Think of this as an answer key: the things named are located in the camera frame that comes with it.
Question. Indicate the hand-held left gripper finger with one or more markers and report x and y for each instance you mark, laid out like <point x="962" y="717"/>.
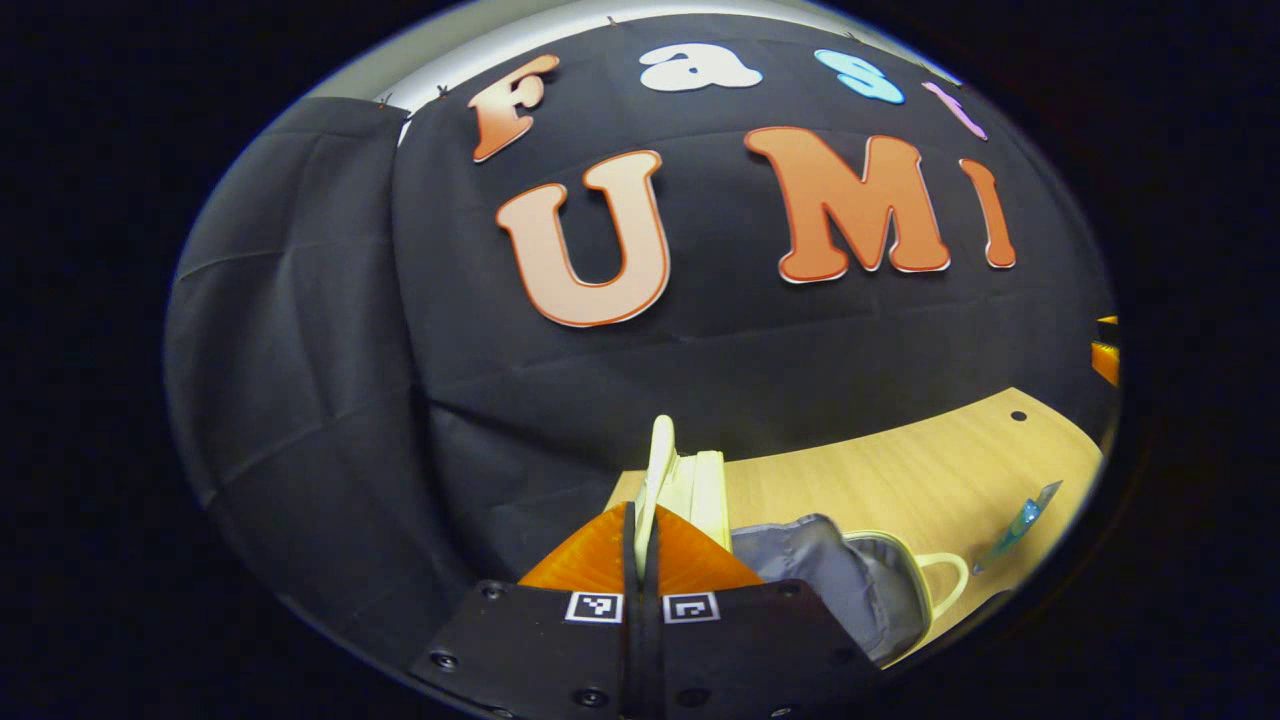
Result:
<point x="632" y="640"/>
<point x="652" y="650"/>

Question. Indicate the white and blue tube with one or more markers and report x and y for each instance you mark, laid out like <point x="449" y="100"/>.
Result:
<point x="1020" y="522"/>

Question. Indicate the pale yellow suitcase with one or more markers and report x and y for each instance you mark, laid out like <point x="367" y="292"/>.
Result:
<point x="850" y="590"/>

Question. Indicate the black backdrop cloth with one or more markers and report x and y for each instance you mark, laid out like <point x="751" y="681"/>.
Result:
<point x="450" y="380"/>

